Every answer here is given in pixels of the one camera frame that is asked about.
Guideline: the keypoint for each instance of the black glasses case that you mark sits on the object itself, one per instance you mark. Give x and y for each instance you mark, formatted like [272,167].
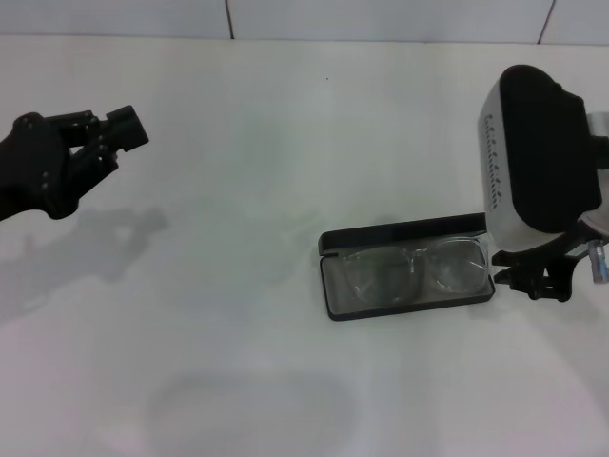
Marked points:
[404,304]

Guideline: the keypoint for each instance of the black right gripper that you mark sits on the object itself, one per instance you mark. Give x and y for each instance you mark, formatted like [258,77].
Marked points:
[568,266]

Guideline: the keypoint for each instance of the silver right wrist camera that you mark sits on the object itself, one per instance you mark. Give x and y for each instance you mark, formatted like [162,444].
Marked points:
[537,152]

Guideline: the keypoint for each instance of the clear frame glasses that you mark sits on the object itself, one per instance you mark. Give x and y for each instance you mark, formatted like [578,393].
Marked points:
[409,271]

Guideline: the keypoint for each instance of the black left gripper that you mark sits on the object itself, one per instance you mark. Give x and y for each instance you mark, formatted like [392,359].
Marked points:
[28,166]

